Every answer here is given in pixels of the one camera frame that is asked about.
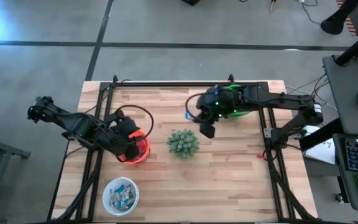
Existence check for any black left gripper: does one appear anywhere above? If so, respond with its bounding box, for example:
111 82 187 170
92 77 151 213
106 109 141 162

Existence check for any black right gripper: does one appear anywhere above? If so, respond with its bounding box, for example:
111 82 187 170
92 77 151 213
194 85 247 139

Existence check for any red candy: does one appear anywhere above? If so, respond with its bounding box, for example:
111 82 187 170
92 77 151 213
137 140 149 158

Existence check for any orange pumpkin face bucket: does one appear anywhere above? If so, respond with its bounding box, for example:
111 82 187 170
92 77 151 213
118 129 151 166

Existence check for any artificial succulent in patterned pot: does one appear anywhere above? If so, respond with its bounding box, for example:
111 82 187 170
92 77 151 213
166 129 201 160

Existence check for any green plastic bucket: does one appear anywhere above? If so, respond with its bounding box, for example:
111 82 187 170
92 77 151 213
221 83 254 120

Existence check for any white plastic bucket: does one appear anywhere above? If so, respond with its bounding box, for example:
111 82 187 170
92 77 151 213
103 176 140 216

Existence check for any black diagonal pole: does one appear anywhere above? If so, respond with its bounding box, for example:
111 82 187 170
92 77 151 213
299 118 344 152
335 24 358 67

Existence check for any white paper sheet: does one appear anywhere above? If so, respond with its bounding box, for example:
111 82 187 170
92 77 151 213
303 124 337 166

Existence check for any grey desk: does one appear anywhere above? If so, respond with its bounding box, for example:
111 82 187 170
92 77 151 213
333 133 358 213
323 54 358 136

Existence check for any black stand foot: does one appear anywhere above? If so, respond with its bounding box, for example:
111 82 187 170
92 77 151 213
320 0 358 35

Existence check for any orange striped rug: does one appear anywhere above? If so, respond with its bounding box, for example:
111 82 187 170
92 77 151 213
336 0 358 37

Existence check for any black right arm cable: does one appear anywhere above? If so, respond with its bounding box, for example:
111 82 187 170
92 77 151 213
185 92 205 122

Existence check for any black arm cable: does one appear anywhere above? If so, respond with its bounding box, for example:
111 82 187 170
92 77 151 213
115 105 155 146
185 92 205 122

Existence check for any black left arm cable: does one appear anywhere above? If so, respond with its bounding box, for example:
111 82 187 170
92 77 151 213
115 105 155 146

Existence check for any black corrugated cable conduit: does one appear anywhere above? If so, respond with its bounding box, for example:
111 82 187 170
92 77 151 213
267 152 315 222
54 152 104 222

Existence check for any grey floor cable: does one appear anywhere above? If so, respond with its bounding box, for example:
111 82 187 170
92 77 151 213
286 73 338 113

